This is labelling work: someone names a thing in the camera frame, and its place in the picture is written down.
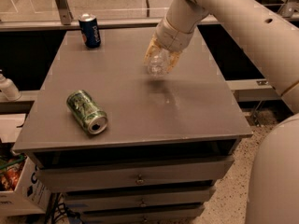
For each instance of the grey drawer cabinet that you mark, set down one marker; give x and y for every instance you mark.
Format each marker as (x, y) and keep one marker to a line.
(188, 114)

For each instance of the white plastic bottle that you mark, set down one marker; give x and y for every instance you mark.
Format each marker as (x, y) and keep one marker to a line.
(9, 89)

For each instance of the metal frame rail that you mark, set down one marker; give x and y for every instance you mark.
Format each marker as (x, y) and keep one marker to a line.
(22, 15)

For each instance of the middle grey drawer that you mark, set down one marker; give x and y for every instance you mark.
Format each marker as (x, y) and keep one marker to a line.
(139, 198)

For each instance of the top grey drawer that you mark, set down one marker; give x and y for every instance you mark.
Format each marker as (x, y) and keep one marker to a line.
(135, 174)

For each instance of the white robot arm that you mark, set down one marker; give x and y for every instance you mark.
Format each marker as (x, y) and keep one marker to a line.
(272, 44)

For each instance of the white cardboard box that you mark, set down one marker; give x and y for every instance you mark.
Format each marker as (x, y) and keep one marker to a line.
(29, 197)

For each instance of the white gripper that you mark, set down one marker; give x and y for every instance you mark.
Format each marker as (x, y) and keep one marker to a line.
(172, 36)

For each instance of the clear plastic water bottle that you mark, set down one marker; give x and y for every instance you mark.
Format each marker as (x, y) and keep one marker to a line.
(158, 62)

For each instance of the blue Pepsi can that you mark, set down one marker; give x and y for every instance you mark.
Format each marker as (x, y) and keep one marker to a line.
(89, 29)

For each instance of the green soda can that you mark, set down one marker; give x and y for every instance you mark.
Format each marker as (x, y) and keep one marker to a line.
(89, 115)

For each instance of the grey drawer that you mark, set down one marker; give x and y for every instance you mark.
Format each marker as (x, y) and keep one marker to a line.
(144, 215)
(135, 174)
(139, 198)

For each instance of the bottom grey drawer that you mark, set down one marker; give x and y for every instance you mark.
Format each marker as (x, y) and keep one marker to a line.
(144, 215)

